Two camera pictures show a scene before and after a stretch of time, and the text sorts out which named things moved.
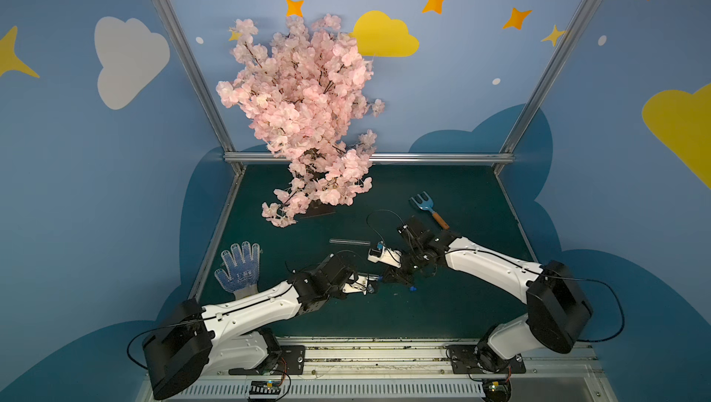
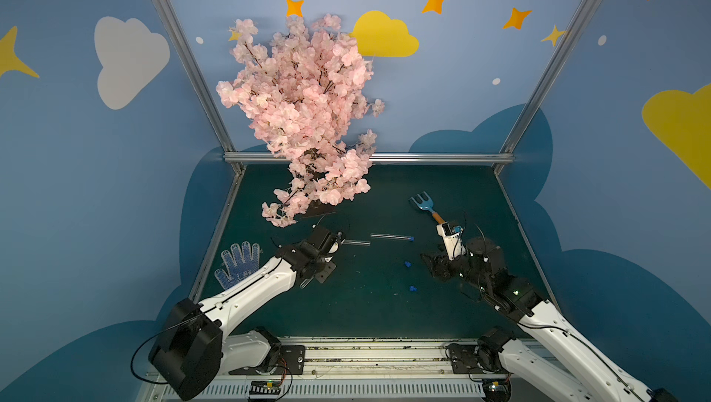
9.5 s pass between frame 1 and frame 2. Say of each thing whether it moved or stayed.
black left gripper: moved
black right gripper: moved
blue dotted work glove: stayed
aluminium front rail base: stayed
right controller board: stayed
